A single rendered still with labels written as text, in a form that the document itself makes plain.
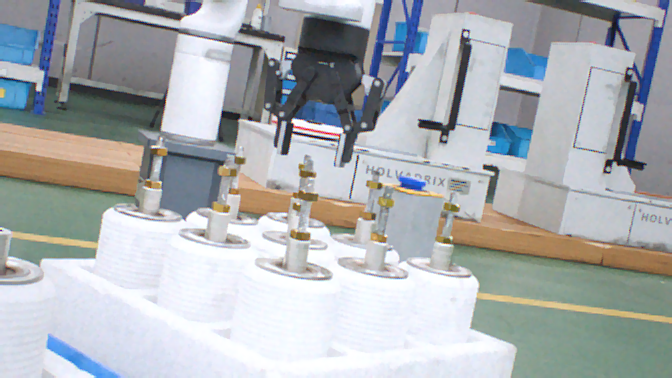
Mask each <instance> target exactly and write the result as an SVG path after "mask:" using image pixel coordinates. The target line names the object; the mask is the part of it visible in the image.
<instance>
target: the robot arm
mask: <svg viewBox="0 0 672 378"><path fill-rule="evenodd" d="M246 4H247V0H203V3H202V7H201V9H200V10H199V11H198V12H197V13H196V14H194V15H191V16H187V17H183V18H182V19H181V21H180V24H179V29H178V33H179V34H178V35H177V42H176V47H175V53H174V59H173V64H172V71H171V77H170V82H169V88H168V93H167V99H166V106H165V111H164V116H163V122H162V127H161V133H160V136H164V137H166V139H167V140H171V141H176V142H180V143H186V144H192V145H198V146H206V147H214V145H215V140H216V135H218V129H219V124H220V118H221V113H222V108H223V101H224V96H225V90H226V85H227V79H228V74H229V68H230V62H231V56H232V51H233V45H234V40H235V36H236V34H237V32H238V31H239V29H240V27H241V25H242V22H243V18H244V14H245V9H246ZM374 7H375V0H279V3H278V8H280V9H284V10H287V11H293V12H297V13H302V14H304V17H303V22H302V27H301V32H300V39H299V44H298V52H297V54H296V56H295V57H294V59H293V60H292V61H287V60H279V59H275V58H270V59H268V61H267V71H266V83H265V95H264V109H265V110H266V111H268V112H270V113H271V114H273V115H274V116H275V117H276V118H277V125H276V130H275V136H274V141H273V145H274V148H277V150H276V153H277V154H279V155H288V154H289V150H290V145H291V140H292V133H293V128H294V123H292V120H293V119H294V117H295V116H296V115H297V113H298V112H299V111H300V109H301V108H302V107H303V106H305V105H306V103H307V101H308V100H309V99H310V100H317V101H324V103H326V104H331V105H335V108H336V112H337V113H338V115H339V119H340V123H341V126H342V130H343V131H342V133H339V139H338V145H337V150H336V155H335V160H334V166H335V168H344V165H345V163H350V161H351V160H352V156H353V151H354V146H355V141H356V137H357V136H358V135H359V133H361V132H367V131H372V130H374V128H375V125H376V122H377V119H378V115H380V112H381V109H382V106H383V103H384V99H385V95H386V92H387V89H388V85H389V84H388V82H387V81H386V80H384V79H381V78H372V77H369V76H366V75H365V72H364V67H363V64H364V59H365V54H366V49H367V44H368V39H369V33H370V28H371V23H372V18H373V13H374ZM290 71H292V73H293V75H294V77H295V80H296V82H297V84H296V85H295V87H294V88H293V89H292V91H291V92H290V93H289V95H288V97H287V100H286V101H285V104H284V105H282V106H281V96H282V85H284V79H286V78H287V77H288V75H289V72H290ZM362 84H364V86H365V89H364V92H365V94H366V95H368V96H367V100H366V104H365V107H364V110H363V114H362V117H361V120H360V121H357V117H356V113H355V112H356V109H355V105H354V100H353V96H352V94H353V93H354V92H355V91H356V90H357V89H358V88H359V87H360V86H361V85H362ZM348 101H349V104H348Z"/></svg>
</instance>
